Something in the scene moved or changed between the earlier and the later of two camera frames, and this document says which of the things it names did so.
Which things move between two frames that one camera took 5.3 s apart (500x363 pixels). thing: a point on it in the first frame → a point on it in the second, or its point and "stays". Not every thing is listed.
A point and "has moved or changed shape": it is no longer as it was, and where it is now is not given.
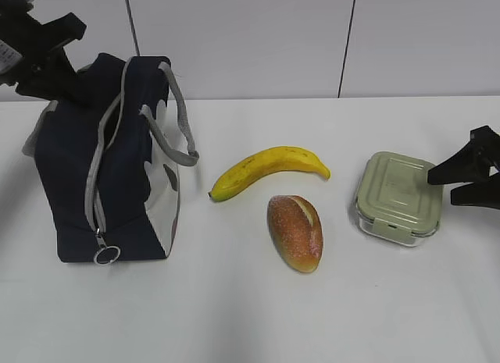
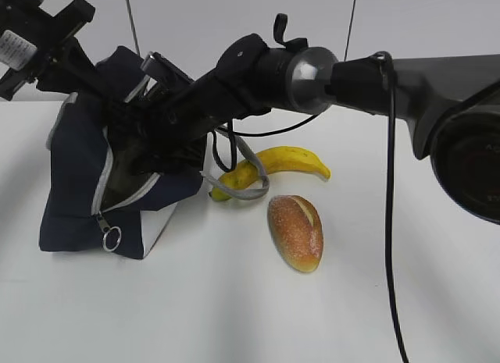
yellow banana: [262, 162] stays
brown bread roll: [296, 232] stays
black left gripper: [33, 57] → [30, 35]
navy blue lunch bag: [112, 164] has moved or changed shape
